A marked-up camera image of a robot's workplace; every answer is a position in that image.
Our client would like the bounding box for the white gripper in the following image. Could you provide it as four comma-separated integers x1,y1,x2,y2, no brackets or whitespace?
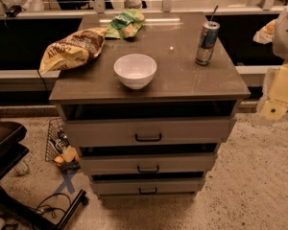
258,63,288,122

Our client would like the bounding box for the white bowl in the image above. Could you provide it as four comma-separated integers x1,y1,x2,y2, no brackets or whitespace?
113,54,157,90

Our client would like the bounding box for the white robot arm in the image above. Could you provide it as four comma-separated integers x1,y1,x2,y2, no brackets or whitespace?
253,5,288,123

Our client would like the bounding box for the green rice chip bag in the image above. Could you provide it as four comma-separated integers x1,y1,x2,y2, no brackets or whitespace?
106,9,145,39

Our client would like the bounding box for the brown yellow chip bag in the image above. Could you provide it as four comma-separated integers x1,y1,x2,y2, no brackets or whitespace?
39,28,107,74

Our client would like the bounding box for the silver blue energy drink can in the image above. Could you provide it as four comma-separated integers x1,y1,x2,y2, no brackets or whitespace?
196,21,220,65

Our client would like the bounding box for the black straw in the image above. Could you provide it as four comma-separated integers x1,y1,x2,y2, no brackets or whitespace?
209,5,219,23

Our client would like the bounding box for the grey drawer cabinet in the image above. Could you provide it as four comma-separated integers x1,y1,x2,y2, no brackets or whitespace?
50,12,250,196

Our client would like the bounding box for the blue tape cross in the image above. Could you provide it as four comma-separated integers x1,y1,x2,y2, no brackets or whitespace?
55,170,78,194

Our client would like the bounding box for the black cart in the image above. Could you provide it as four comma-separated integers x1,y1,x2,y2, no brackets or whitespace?
0,121,88,230

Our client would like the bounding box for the black device on ledge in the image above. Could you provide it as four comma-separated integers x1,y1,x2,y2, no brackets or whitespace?
6,5,22,17

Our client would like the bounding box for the middle drawer with black handle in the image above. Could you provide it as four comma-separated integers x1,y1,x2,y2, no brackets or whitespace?
80,153,215,175

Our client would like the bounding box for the drawer with black handle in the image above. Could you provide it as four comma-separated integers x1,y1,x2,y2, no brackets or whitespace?
63,118,236,148
80,153,215,175
90,178,204,196

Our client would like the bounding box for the top drawer with black handle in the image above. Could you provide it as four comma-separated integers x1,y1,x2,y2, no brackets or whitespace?
63,118,236,148

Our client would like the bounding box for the bottom drawer with black handle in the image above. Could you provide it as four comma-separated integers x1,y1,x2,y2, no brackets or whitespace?
90,178,204,196

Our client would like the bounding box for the wire basket with snacks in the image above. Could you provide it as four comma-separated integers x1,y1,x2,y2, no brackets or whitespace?
45,118,80,171

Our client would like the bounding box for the black cable on floor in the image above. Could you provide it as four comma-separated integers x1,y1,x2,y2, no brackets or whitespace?
34,193,73,220

